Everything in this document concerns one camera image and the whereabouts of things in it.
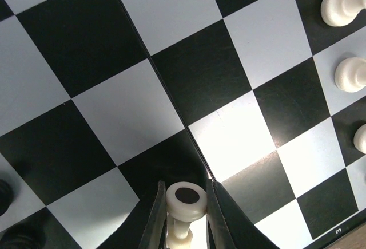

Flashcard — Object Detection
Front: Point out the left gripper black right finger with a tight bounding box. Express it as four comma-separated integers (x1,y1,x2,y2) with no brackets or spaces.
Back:
206,179,278,249

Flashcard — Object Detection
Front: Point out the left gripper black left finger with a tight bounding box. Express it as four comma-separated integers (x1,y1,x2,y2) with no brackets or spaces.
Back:
98,180,166,249

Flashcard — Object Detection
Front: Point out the white chess pawn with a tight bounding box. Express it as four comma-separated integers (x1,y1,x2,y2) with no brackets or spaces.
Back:
320,0,365,27
353,124,366,154
335,57,365,93
166,181,207,248

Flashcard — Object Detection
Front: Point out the black and silver chessboard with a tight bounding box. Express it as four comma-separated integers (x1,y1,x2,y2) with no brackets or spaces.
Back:
1,0,365,248

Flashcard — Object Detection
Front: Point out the black chess piece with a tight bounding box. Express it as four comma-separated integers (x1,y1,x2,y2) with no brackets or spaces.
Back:
1,224,46,249
0,179,14,216

